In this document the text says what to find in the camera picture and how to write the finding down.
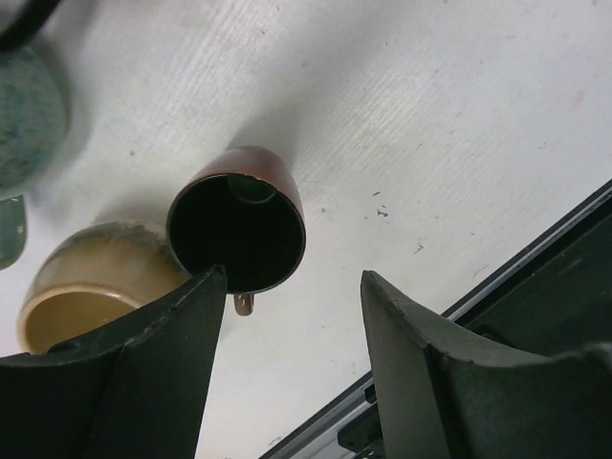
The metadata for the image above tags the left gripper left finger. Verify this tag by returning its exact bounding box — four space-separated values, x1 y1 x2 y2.
1 267 227 458

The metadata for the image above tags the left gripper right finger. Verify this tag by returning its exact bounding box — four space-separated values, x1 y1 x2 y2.
361 271 611 458

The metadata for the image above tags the beige round mug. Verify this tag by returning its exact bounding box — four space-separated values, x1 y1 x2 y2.
16 220 188 354

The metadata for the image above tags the small brown cup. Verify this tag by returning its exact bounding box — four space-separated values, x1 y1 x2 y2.
166 145 306 316

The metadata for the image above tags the green speckled mug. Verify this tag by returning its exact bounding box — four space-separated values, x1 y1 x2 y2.
1 47 68 270

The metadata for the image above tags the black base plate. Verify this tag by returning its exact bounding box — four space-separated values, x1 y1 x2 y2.
269 186 611 458

